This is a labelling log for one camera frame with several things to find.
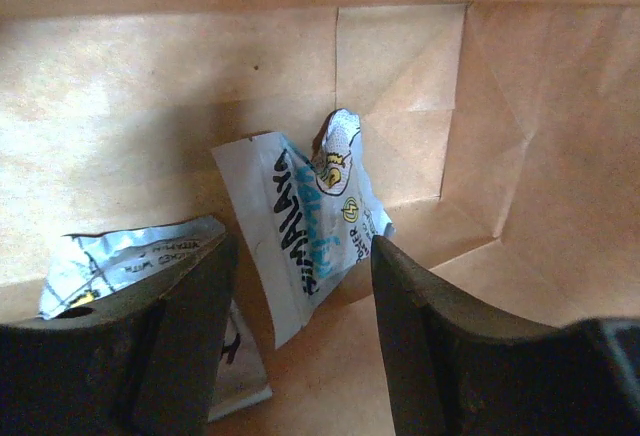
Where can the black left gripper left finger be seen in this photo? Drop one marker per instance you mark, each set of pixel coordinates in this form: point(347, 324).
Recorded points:
point(142, 361)

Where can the red brown paper bag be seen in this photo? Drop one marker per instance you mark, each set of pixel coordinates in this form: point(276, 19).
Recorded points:
point(502, 136)

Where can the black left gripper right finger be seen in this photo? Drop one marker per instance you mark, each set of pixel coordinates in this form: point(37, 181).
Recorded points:
point(456, 365)

